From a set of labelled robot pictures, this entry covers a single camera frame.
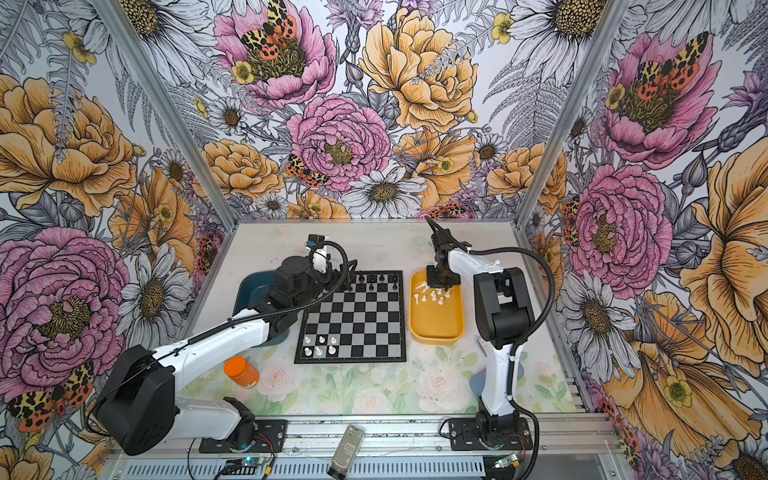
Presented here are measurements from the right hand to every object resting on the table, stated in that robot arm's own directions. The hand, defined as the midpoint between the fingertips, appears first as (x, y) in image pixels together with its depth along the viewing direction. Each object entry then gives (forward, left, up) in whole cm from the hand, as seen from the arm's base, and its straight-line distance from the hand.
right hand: (438, 290), depth 100 cm
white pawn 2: (-17, +36, +2) cm, 40 cm away
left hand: (-3, +28, +18) cm, 34 cm away
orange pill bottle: (-27, +53, +9) cm, 60 cm away
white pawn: (-17, +40, +1) cm, 43 cm away
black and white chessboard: (-11, +24, 0) cm, 26 cm away
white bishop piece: (-20, +33, +1) cm, 38 cm away
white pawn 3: (-17, +32, +1) cm, 37 cm away
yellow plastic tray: (-7, +1, -3) cm, 8 cm away
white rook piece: (-20, +39, +2) cm, 44 cm away
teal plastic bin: (+2, +61, +1) cm, 61 cm away
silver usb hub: (-44, +26, +3) cm, 51 cm away
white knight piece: (-20, +36, +2) cm, 42 cm away
